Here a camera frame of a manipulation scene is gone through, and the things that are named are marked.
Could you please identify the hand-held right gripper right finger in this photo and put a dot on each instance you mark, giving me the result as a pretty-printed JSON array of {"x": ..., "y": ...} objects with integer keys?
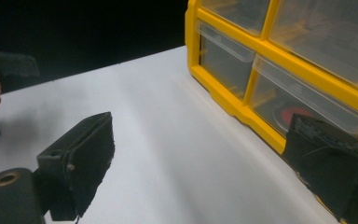
[{"x": 332, "y": 168}]

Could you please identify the set of clear plastic drawers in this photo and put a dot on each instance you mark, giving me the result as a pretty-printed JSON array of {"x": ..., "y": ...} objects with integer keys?
[{"x": 223, "y": 62}]

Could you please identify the red round button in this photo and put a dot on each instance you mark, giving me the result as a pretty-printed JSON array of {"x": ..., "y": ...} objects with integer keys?
[{"x": 290, "y": 114}]

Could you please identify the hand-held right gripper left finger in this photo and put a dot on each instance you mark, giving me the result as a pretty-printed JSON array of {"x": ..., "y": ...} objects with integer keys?
[{"x": 80, "y": 161}]

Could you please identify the yellow drawer organizer cabinet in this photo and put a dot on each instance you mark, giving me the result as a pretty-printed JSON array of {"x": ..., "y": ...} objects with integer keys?
[{"x": 223, "y": 99}]

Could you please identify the clear plastic organizer drawer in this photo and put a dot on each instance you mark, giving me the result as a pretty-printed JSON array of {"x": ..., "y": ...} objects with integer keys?
[{"x": 267, "y": 93}]

